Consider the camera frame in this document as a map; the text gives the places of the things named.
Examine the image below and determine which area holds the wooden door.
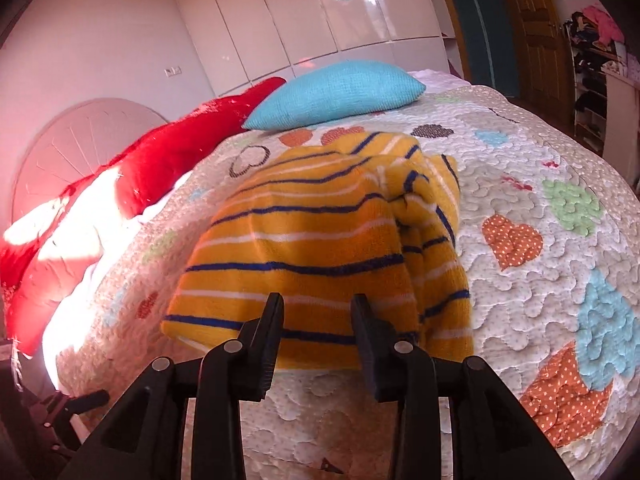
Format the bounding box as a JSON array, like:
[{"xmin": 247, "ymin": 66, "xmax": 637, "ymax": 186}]
[{"xmin": 492, "ymin": 0, "xmax": 576, "ymax": 126}]

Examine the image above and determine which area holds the cluttered clothes shelf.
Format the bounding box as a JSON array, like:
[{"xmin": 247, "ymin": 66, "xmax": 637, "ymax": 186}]
[{"xmin": 562, "ymin": 4, "xmax": 640, "ymax": 157}]

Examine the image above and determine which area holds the round white headboard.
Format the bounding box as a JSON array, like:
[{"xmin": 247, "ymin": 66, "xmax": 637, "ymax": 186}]
[{"xmin": 11, "ymin": 97, "xmax": 171, "ymax": 223}]

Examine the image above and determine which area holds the red plush pillow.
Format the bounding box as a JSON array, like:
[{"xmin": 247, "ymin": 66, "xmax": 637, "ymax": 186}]
[{"xmin": 0, "ymin": 170, "xmax": 128, "ymax": 358}]

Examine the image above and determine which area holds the white glossy wardrobe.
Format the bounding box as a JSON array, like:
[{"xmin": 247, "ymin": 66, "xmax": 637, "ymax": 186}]
[{"xmin": 165, "ymin": 0, "xmax": 458, "ymax": 98}]

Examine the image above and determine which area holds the blue knit pillow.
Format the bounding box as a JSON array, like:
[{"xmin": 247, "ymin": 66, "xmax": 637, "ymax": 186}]
[{"xmin": 242, "ymin": 59, "xmax": 427, "ymax": 132}]

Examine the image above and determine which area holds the heart-patterned quilt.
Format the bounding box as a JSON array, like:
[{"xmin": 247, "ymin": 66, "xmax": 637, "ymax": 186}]
[{"xmin": 52, "ymin": 82, "xmax": 640, "ymax": 480}]

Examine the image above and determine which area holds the yellow striped knit sweater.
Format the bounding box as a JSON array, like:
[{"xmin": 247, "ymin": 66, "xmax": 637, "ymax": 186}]
[{"xmin": 160, "ymin": 131, "xmax": 476, "ymax": 372}]

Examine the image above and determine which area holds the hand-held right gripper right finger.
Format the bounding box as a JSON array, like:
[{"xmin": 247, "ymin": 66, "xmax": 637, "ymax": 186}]
[{"xmin": 350, "ymin": 293, "xmax": 577, "ymax": 480}]

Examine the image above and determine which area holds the pink fleece blanket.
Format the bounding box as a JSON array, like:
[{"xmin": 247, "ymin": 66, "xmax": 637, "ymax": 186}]
[{"xmin": 40, "ymin": 170, "xmax": 193, "ymax": 396}]

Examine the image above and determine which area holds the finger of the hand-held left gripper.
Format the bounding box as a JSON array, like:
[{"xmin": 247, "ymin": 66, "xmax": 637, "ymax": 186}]
[{"xmin": 27, "ymin": 389, "xmax": 111, "ymax": 453}]

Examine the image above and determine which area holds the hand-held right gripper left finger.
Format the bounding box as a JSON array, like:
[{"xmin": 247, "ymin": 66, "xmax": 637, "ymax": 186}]
[{"xmin": 59, "ymin": 292, "xmax": 286, "ymax": 480}]

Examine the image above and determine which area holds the red blanket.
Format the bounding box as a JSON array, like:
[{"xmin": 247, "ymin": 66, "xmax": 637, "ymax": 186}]
[{"xmin": 112, "ymin": 77, "xmax": 287, "ymax": 220}]

